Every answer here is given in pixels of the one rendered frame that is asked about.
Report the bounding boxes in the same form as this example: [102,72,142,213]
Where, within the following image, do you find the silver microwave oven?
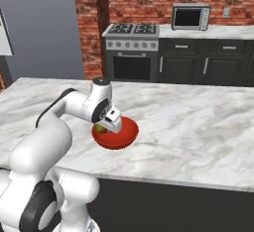
[171,2,211,32]

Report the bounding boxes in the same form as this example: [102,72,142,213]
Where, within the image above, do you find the dark base cupboard run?
[156,37,254,88]

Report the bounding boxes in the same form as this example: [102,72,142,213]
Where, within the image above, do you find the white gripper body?
[95,114,123,134]

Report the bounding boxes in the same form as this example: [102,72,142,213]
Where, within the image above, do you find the red bowl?
[90,116,140,151]

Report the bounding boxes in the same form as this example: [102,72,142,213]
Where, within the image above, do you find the silver stove with oven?
[101,23,161,83]

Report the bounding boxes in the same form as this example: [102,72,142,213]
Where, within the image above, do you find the green yellow mango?
[95,124,107,134]

